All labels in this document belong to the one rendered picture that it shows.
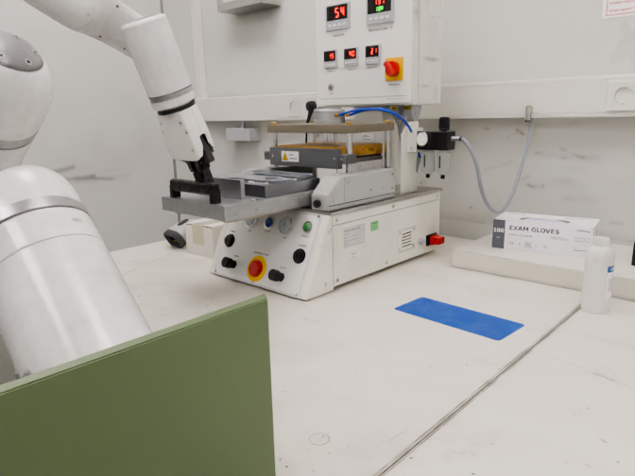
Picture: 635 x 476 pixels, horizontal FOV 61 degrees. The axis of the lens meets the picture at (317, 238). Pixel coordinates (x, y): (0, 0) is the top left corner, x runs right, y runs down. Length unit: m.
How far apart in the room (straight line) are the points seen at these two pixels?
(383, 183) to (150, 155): 1.64
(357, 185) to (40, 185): 0.77
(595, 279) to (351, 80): 0.79
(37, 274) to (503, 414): 0.57
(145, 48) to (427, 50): 0.71
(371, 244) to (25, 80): 0.85
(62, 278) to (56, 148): 2.02
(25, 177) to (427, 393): 0.57
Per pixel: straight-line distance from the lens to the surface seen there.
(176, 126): 1.07
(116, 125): 2.66
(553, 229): 1.39
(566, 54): 1.60
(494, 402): 0.80
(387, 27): 1.45
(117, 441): 0.46
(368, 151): 1.35
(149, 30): 1.04
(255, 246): 1.27
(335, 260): 1.18
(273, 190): 1.12
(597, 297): 1.16
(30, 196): 0.59
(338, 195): 1.17
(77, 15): 1.05
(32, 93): 0.66
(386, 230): 1.32
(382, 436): 0.71
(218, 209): 1.05
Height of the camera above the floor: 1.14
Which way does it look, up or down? 13 degrees down
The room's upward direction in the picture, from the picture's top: 1 degrees counter-clockwise
